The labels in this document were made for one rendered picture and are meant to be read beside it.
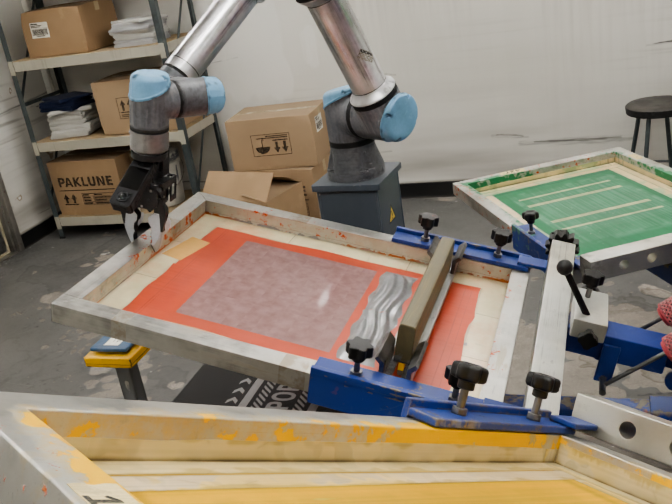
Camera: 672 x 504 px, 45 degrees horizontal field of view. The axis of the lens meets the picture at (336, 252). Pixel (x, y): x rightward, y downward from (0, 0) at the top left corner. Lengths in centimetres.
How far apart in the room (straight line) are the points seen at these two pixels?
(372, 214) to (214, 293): 61
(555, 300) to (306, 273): 50
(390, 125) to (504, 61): 339
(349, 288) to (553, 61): 374
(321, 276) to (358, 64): 50
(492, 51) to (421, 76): 48
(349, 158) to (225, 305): 65
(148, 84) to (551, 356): 87
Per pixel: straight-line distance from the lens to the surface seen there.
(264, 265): 170
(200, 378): 180
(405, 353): 138
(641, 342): 151
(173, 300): 157
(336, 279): 168
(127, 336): 145
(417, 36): 532
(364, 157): 206
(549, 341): 143
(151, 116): 159
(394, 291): 165
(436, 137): 544
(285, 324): 151
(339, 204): 208
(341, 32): 184
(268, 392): 168
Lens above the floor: 181
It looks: 22 degrees down
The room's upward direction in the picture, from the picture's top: 9 degrees counter-clockwise
